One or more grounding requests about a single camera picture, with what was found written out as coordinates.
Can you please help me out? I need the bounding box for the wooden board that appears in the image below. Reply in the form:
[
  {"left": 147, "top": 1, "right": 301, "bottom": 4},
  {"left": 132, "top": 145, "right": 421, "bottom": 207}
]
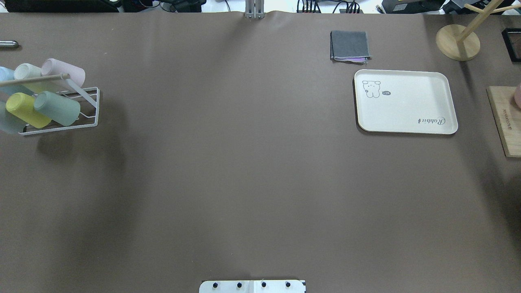
[{"left": 487, "top": 86, "right": 521, "bottom": 158}]

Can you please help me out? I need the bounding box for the grey folded cloth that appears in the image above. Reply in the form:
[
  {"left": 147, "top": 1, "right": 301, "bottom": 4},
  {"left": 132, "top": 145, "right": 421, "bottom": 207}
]
[{"left": 331, "top": 30, "right": 373, "bottom": 63}]

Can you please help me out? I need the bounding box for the aluminium frame post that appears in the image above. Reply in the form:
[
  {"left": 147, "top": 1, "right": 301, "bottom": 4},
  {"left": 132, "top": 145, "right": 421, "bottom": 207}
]
[{"left": 245, "top": 0, "right": 265, "bottom": 19}]

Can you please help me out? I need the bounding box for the cream rabbit tray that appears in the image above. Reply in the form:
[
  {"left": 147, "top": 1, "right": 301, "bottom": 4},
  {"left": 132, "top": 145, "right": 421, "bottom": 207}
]
[{"left": 353, "top": 69, "right": 458, "bottom": 135}]

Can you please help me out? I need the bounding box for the black framed tray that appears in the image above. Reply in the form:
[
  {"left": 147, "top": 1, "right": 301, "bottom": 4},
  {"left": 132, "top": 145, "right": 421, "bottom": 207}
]
[{"left": 501, "top": 28, "right": 521, "bottom": 62}]

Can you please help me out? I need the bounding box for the wooden mug tree stand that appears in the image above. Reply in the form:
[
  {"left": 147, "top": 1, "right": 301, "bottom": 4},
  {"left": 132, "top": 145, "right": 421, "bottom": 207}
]
[{"left": 436, "top": 0, "right": 521, "bottom": 61}]

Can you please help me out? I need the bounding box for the green cup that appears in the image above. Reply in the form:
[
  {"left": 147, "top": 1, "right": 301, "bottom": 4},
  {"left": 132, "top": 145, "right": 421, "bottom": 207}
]
[{"left": 34, "top": 91, "right": 81, "bottom": 127}]

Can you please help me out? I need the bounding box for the pink cup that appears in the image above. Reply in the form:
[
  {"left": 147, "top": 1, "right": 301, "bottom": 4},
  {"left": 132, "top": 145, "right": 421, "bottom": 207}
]
[{"left": 41, "top": 58, "right": 86, "bottom": 87}]

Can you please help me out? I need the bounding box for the white wire cup rack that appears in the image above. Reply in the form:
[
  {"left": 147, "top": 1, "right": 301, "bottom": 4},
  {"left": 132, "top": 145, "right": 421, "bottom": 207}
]
[{"left": 1, "top": 74, "right": 100, "bottom": 136}]

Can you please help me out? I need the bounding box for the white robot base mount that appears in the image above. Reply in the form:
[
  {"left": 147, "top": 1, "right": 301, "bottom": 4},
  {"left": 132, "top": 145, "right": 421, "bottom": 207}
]
[{"left": 199, "top": 280, "right": 307, "bottom": 293}]

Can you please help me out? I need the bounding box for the light blue cup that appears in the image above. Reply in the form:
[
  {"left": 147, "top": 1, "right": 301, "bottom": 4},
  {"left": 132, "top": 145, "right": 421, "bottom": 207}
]
[{"left": 0, "top": 66, "right": 34, "bottom": 96}]

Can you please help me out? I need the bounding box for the pink bowl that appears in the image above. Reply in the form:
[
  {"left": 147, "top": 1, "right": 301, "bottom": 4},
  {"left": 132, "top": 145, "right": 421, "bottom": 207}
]
[{"left": 514, "top": 84, "right": 521, "bottom": 108}]

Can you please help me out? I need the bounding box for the cream white cup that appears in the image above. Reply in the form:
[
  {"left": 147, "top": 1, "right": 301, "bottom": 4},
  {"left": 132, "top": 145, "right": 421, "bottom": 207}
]
[{"left": 13, "top": 63, "right": 54, "bottom": 94}]

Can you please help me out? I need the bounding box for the yellow cup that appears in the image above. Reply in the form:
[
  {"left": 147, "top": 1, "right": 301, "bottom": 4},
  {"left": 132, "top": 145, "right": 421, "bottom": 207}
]
[{"left": 6, "top": 92, "right": 52, "bottom": 129}]

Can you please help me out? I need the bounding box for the metal cylinder rod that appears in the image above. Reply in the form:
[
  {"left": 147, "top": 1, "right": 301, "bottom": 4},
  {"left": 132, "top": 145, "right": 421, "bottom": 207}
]
[{"left": 0, "top": 40, "right": 20, "bottom": 49}]

